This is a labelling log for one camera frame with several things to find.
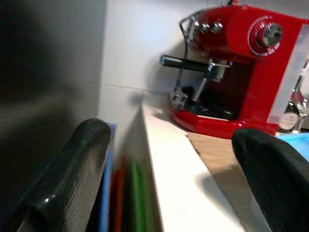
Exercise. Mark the red flat board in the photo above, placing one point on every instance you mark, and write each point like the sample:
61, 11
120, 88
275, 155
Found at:
118, 198

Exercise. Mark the green flat board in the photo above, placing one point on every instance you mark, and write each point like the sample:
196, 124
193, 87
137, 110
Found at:
135, 198

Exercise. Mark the beige woven place mat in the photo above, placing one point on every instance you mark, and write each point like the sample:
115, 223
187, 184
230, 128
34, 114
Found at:
224, 169

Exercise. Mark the dark green wine bottle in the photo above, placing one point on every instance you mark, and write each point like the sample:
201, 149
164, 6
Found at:
288, 119

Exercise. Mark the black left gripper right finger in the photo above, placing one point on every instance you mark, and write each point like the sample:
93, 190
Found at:
280, 183

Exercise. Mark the red coffee machine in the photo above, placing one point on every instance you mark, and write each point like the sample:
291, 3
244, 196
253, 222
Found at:
236, 36

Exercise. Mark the blue lidded food container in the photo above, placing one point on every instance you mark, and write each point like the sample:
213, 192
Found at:
297, 142

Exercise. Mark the clear wine glass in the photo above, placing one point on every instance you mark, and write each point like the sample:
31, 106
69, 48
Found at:
303, 111

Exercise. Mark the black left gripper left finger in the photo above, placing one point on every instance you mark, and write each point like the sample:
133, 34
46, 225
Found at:
62, 183

